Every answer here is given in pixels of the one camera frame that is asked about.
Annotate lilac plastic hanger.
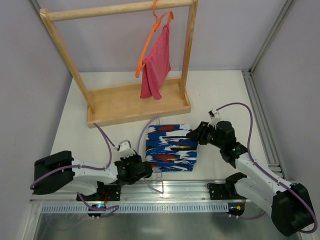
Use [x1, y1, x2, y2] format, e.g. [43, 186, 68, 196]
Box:
[136, 116, 165, 195]

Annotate blue white red patterned trousers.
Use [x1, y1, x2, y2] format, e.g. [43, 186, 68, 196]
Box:
[145, 123, 198, 172]

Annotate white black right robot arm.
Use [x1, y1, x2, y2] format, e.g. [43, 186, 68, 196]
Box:
[186, 121, 318, 237]

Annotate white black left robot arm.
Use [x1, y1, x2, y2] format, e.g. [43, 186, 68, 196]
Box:
[30, 150, 153, 201]

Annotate pink cloth on hanger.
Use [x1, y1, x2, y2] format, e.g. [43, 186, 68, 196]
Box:
[140, 23, 171, 100]

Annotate orange plastic hanger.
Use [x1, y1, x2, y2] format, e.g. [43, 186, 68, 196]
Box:
[134, 0, 175, 79]

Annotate wooden clothes rack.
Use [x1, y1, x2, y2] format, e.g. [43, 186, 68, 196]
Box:
[39, 0, 198, 128]

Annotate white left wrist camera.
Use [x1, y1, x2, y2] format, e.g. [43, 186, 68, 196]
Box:
[113, 139, 136, 159]

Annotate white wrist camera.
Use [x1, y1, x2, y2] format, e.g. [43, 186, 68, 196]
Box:
[113, 139, 136, 159]
[208, 109, 222, 127]

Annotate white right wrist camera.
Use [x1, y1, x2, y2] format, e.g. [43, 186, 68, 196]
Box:
[208, 109, 222, 127]

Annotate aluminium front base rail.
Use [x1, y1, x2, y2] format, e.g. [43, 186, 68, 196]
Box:
[29, 180, 303, 205]

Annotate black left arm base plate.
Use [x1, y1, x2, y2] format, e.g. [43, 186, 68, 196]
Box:
[81, 182, 121, 202]

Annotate aluminium frame rail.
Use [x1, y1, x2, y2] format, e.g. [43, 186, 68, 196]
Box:
[241, 0, 296, 179]

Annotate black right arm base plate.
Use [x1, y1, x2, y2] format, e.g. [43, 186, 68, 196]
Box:
[206, 182, 242, 200]

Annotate slotted grey cable duct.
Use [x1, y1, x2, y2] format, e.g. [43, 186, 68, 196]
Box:
[41, 202, 229, 214]

